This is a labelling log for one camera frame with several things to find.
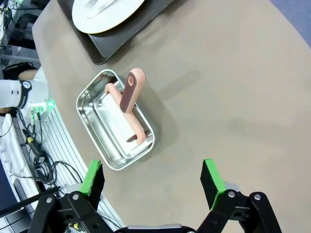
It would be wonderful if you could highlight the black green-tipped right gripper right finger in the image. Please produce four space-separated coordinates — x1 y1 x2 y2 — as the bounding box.
194 159 282 233

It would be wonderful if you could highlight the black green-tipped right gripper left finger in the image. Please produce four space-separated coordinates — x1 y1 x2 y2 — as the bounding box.
28 159 115 233

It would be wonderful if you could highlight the black serving tray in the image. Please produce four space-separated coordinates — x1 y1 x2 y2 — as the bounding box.
57 0 168 66

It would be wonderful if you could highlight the white round plate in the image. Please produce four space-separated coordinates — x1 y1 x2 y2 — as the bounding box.
71 0 148 34

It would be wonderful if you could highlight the silver knife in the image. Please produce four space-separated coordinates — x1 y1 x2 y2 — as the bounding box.
86 0 117 19

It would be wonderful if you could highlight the silver fork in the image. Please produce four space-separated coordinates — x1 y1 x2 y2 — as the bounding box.
84 0 103 8

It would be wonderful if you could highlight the rectangular stainless steel tray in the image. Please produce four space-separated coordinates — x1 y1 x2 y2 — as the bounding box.
76 69 156 171

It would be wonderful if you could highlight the black thin rod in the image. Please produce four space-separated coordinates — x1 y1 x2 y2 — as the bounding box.
0 185 61 214

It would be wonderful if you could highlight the pink lint roller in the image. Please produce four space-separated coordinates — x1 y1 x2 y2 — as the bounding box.
104 67 153 153

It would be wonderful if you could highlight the white connector box green light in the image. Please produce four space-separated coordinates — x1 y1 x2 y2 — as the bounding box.
29 100 55 117

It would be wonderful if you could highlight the black equipment rack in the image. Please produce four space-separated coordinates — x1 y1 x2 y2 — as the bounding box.
0 0 39 49

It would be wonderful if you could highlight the black cable bundle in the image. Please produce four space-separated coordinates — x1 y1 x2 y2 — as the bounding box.
7 160 83 192

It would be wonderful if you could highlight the white slatted mounting frame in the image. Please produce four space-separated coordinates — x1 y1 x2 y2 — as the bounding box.
0 106 127 233

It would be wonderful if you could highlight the black plug cable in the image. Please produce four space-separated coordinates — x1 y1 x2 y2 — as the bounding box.
21 128 46 166

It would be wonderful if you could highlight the black robot cable hose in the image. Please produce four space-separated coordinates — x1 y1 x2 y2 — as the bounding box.
2 62 37 81

